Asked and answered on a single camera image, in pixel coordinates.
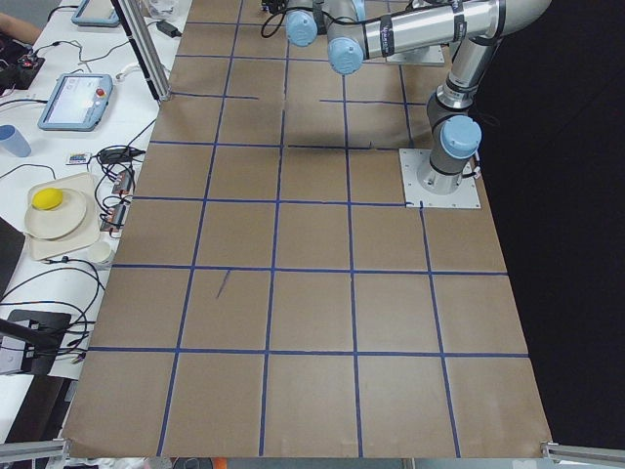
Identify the yellow lemon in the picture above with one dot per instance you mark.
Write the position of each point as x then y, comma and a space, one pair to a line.
47, 199

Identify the black power adapter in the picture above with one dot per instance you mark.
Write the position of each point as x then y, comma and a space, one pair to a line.
168, 29

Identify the person's forearm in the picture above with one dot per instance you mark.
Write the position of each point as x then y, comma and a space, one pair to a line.
20, 30

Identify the beige plate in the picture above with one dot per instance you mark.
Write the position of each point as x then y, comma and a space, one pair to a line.
59, 221

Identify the beige tray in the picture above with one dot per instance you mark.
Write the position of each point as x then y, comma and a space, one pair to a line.
87, 232

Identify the aluminium frame post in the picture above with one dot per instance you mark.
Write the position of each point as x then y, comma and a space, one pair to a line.
135, 27

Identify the light blue plastic cup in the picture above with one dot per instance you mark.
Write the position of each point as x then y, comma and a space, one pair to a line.
12, 140

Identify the black box device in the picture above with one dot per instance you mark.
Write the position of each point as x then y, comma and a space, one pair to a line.
31, 341

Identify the white paper cup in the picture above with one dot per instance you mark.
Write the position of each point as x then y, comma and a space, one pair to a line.
101, 254

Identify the small colourful card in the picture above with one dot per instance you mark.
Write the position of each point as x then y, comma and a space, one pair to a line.
80, 158

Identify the teach pendant with red button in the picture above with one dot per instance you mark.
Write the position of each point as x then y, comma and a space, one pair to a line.
78, 102

